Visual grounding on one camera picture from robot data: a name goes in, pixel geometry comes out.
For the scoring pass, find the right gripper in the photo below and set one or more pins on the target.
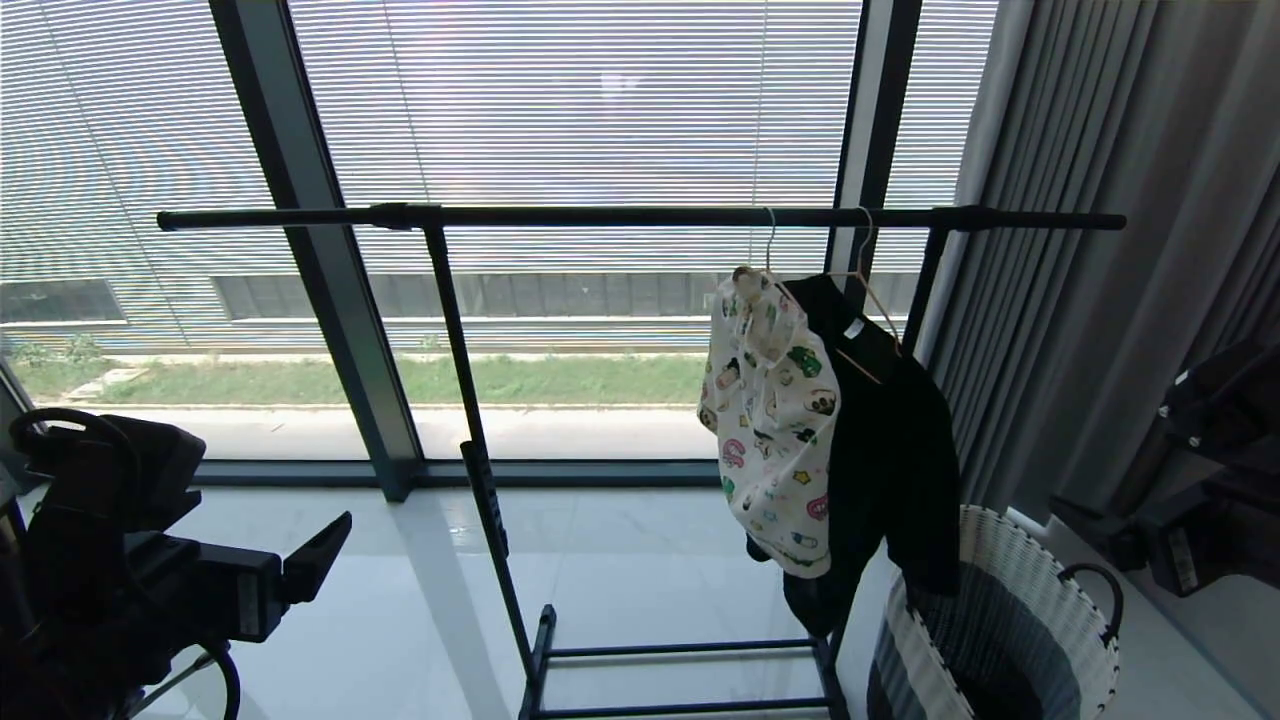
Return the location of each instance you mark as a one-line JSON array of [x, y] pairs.
[[1210, 540]]

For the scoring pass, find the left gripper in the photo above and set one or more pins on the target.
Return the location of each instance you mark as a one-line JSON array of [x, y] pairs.
[[220, 595]]

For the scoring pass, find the black t-shirt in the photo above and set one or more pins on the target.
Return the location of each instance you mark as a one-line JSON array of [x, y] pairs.
[[890, 450]]

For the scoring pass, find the pink clothes hanger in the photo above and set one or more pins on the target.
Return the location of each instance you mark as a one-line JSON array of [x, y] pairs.
[[880, 305], [770, 250]]

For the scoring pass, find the cream printed garment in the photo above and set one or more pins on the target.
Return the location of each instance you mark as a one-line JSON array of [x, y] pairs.
[[770, 450]]

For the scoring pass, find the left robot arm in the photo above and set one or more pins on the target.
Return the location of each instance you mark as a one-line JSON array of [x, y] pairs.
[[60, 620]]

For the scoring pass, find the white laundry basket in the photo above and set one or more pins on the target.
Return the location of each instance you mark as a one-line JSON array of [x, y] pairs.
[[1030, 570]]

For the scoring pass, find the black clothes rack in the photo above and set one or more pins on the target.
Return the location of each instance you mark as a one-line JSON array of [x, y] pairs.
[[600, 216]]

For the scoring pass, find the window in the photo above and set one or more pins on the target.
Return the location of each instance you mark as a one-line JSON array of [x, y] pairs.
[[310, 250]]

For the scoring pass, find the grey curtain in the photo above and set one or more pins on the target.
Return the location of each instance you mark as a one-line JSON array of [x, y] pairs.
[[1100, 250]]

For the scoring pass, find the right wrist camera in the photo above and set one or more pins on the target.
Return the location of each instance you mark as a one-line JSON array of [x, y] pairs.
[[1235, 400]]

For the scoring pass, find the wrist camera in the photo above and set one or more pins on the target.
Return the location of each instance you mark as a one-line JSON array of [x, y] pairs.
[[1235, 400], [120, 470]]

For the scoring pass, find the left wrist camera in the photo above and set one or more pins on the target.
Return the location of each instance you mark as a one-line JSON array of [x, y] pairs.
[[120, 470]]

